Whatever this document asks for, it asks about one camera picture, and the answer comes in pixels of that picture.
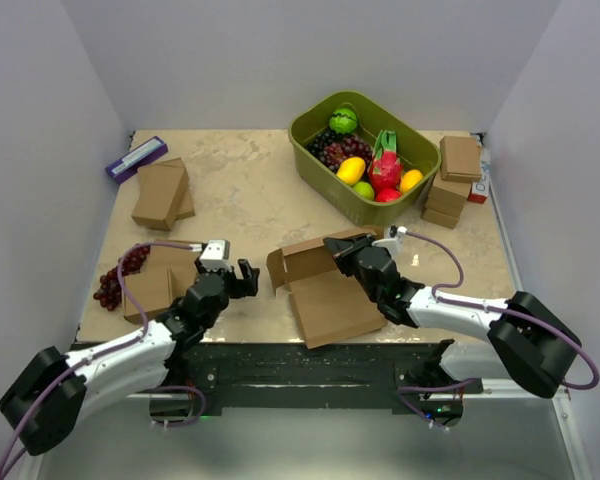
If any olive green plastic basket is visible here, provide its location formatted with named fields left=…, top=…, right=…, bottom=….
left=288, top=91, right=441, bottom=226

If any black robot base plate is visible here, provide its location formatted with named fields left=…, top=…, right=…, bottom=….
left=149, top=340, right=482, bottom=421

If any green black striped fruit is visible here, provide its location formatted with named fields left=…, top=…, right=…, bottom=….
left=328, top=107, right=358, bottom=134

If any pink dragon fruit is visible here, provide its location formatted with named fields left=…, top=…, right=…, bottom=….
left=367, top=130, right=402, bottom=193

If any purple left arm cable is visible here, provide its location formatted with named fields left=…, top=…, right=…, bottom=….
left=0, top=240, right=204, bottom=480

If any red white small carton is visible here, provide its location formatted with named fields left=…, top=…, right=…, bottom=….
left=467, top=146, right=491, bottom=204

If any lower cardboard boxes right stack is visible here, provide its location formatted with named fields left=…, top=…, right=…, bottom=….
left=421, top=172, right=471, bottom=229

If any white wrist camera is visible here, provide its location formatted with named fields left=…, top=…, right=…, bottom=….
left=372, top=225, right=408, bottom=257
left=198, top=239, right=231, bottom=272

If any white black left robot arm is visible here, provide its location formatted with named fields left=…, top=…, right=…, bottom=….
left=0, top=259, right=260, bottom=456

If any dark purple grape bunch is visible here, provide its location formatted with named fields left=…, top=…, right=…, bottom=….
left=306, top=129, right=337, bottom=158

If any brown cardboard box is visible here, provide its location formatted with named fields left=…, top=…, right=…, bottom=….
left=266, top=237, right=387, bottom=349

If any red grape bunch in basket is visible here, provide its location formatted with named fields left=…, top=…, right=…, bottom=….
left=318, top=135, right=372, bottom=172

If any red grape bunch on table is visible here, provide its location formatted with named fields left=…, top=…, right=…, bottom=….
left=92, top=246, right=151, bottom=311

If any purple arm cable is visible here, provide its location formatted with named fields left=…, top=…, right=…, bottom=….
left=0, top=240, right=204, bottom=480
left=402, top=230, right=600, bottom=390

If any orange yellow fruit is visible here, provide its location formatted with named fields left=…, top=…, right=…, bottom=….
left=399, top=169, right=423, bottom=195

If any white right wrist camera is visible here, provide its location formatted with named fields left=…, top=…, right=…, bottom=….
left=372, top=225, right=408, bottom=257

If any purple white flat box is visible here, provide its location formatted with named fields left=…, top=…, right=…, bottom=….
left=105, top=136, right=168, bottom=185

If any folded cardboard box lower left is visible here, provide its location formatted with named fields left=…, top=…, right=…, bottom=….
left=124, top=246, right=200, bottom=320

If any cardboard box under upper left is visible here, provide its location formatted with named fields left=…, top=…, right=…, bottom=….
left=148, top=158, right=195, bottom=220

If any top cardboard box right stack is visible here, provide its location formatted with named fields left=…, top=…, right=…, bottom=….
left=440, top=136, right=481, bottom=183

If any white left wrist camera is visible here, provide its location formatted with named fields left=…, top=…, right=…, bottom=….
left=198, top=239, right=231, bottom=272

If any green lime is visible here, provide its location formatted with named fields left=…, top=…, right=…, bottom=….
left=353, top=181, right=375, bottom=201

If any red apple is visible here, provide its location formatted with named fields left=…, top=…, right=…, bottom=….
left=375, top=188, right=402, bottom=203

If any yellow mango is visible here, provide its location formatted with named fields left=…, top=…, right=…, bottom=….
left=336, top=157, right=366, bottom=186

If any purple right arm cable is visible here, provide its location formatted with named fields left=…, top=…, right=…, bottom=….
left=402, top=230, right=600, bottom=390

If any folded cardboard box upper left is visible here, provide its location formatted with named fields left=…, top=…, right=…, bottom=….
left=131, top=165, right=183, bottom=231

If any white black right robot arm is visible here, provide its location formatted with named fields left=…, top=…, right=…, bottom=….
left=323, top=226, right=584, bottom=398

